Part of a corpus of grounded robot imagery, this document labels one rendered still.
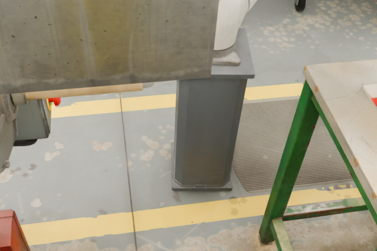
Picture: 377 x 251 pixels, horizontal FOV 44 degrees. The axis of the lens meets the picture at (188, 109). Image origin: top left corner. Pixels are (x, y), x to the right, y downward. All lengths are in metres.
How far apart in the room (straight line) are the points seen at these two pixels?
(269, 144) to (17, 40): 1.95
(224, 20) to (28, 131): 0.76
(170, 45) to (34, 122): 0.62
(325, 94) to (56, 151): 1.43
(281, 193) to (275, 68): 1.24
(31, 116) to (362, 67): 0.90
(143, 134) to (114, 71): 1.82
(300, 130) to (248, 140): 0.92
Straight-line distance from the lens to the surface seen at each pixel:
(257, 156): 2.30
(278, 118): 2.50
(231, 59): 1.66
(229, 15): 1.56
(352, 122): 1.23
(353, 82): 1.35
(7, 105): 0.74
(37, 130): 1.12
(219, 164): 2.02
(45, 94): 0.75
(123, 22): 0.50
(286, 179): 1.65
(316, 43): 3.08
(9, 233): 1.37
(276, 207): 1.78
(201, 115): 1.78
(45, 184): 2.22
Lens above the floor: 1.76
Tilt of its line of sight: 45 degrees down
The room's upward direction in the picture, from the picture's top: 4 degrees clockwise
